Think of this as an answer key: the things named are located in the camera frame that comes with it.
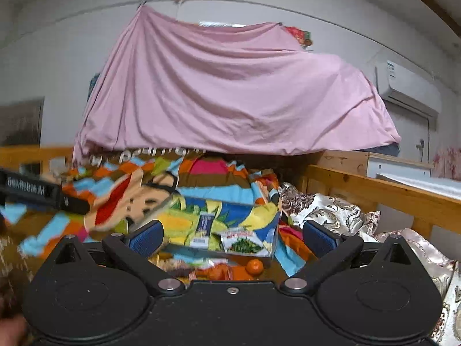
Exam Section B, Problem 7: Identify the orange mandarin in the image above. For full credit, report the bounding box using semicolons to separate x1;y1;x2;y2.
245;259;264;277

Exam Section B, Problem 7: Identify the person's left hand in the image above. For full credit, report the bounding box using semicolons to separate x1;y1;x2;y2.
0;315;27;346

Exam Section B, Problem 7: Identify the floral satin quilt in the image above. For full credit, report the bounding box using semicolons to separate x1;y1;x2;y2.
279;183;460;345

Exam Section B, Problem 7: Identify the colourful cartoon bedsheet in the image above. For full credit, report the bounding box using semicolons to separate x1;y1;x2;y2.
1;150;313;275

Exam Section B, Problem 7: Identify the blue white milk packet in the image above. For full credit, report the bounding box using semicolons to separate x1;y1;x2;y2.
189;212;215;249

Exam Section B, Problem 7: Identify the colourful printed cardboard tray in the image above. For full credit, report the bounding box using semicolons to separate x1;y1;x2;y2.
127;195;280;258

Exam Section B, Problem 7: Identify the wooden cabinet box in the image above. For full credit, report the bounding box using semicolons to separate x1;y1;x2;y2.
313;150;433;178

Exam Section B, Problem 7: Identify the green vegetable snack packet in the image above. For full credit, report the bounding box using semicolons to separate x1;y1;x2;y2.
218;227;270;257

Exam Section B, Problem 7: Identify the pink hanging sheet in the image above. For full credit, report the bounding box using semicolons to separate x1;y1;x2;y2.
73;5;401;160

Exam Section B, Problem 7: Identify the white air conditioner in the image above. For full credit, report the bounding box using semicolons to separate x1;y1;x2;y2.
375;61;441;119

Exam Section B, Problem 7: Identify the grey wall panel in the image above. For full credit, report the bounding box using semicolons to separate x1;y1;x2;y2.
0;97;45;147

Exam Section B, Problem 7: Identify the wooden bed rail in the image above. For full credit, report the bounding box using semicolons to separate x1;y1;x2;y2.
306;165;460;239

